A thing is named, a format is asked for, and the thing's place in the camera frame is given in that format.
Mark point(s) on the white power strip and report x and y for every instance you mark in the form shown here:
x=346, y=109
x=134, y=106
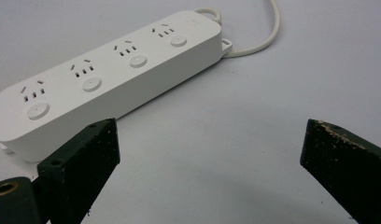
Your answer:
x=117, y=77

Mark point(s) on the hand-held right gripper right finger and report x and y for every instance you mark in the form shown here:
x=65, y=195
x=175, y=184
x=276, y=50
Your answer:
x=350, y=168

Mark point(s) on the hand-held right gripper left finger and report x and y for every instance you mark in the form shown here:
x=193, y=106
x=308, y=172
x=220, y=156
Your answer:
x=79, y=168

